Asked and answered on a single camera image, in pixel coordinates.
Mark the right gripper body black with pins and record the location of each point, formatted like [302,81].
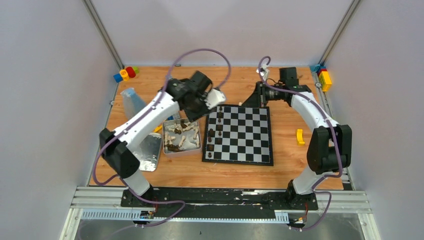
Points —
[272,93]

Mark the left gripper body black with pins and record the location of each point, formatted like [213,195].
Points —
[197,108]

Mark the folding chess board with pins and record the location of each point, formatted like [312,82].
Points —
[246,136]

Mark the silver tin lid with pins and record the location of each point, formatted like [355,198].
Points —
[149,151]

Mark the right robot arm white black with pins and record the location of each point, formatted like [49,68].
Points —
[330,147]

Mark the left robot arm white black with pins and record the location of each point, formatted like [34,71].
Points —
[118,146]

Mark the pink tin box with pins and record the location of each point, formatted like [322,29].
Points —
[181,138]

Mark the yellow plastic block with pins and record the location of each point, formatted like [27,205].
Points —
[299,137]

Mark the stacked coloured bricks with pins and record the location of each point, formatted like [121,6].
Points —
[324,79]

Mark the coloured toy blocks cluster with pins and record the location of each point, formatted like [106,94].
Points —
[126,74]

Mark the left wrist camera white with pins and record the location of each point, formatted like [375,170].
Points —
[214,98]

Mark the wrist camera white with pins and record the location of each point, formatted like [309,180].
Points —
[263,71]
[214,98]

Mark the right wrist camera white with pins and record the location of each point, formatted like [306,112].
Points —
[263,71]

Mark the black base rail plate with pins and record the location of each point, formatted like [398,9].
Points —
[219,203]

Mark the aluminium frame rail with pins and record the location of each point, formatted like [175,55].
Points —
[104,203]

